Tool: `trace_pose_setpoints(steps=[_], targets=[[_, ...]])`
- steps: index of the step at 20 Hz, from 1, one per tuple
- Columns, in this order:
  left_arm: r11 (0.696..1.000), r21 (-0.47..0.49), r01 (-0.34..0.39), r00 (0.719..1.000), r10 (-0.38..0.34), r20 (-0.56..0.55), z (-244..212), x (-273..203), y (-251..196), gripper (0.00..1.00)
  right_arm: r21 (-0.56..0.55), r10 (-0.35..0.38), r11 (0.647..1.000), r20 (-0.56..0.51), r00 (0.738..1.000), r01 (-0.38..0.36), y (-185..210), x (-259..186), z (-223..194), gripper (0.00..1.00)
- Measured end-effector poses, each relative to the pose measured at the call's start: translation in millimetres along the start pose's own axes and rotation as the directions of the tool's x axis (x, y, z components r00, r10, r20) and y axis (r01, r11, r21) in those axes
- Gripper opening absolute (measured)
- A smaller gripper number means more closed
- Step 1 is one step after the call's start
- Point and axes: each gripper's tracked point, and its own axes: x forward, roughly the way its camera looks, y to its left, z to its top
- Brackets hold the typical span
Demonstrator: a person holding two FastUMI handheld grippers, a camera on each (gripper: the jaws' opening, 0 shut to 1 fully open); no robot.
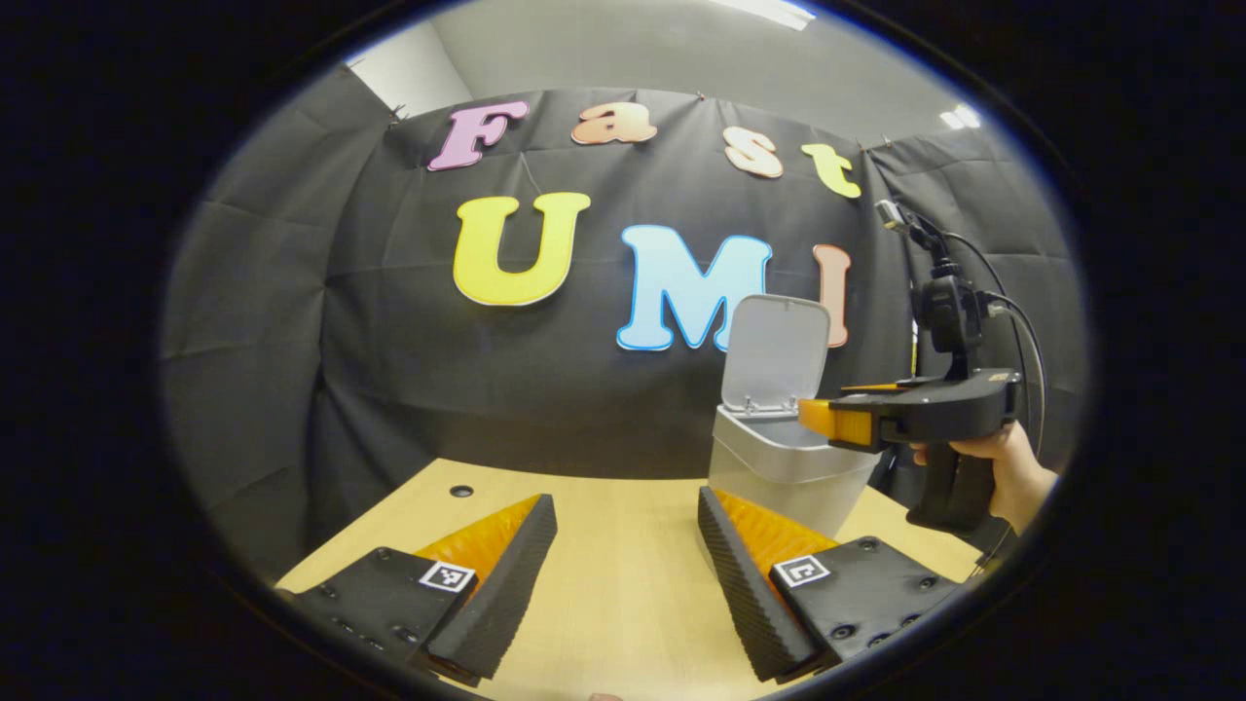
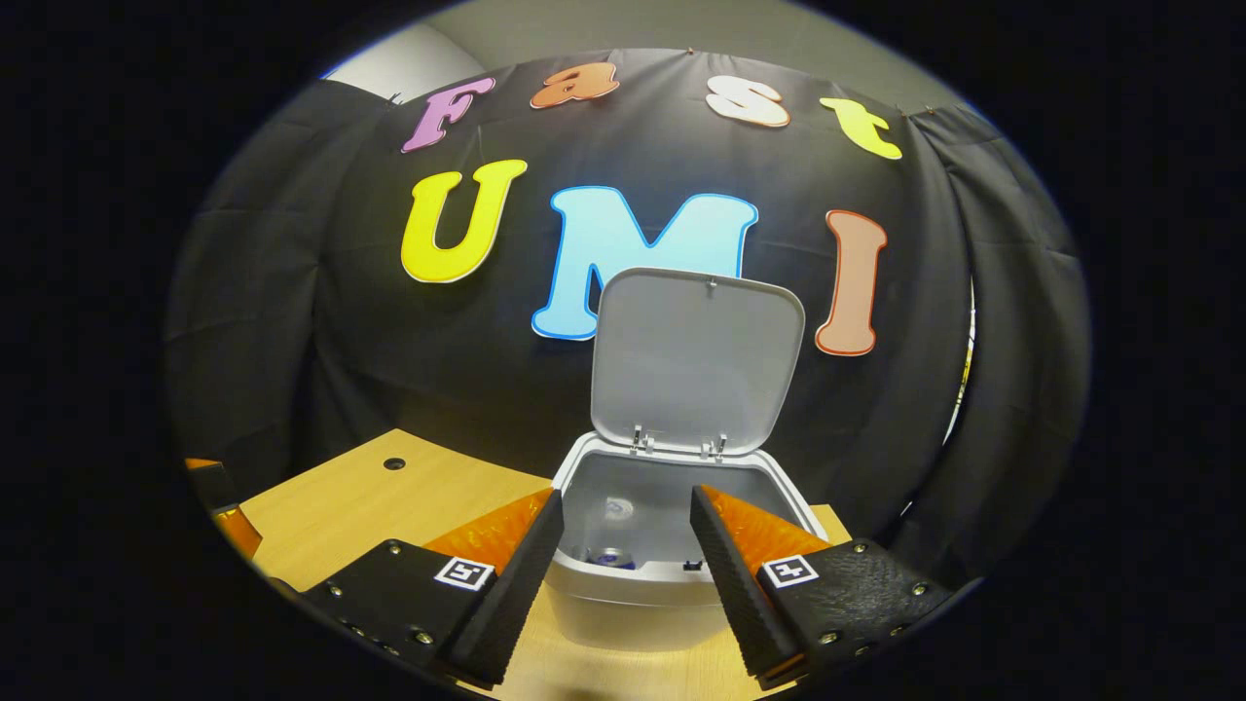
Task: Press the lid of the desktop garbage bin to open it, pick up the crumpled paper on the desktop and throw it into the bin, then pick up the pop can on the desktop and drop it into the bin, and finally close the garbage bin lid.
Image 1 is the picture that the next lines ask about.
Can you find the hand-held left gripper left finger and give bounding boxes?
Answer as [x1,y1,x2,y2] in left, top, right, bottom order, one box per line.
[275,493,559,687]

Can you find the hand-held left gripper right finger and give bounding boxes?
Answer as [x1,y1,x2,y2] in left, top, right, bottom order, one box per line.
[698,486,974,684]

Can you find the white desktop garbage bin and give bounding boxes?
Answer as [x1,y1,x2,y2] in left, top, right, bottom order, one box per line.
[708,294,882,541]

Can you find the wooden desktop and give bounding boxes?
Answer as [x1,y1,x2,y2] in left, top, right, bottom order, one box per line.
[277,458,984,701]

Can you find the long ceiling light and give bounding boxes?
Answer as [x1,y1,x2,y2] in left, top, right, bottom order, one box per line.
[706,0,817,30]

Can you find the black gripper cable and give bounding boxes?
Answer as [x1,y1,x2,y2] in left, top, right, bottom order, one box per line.
[939,232,1048,575]

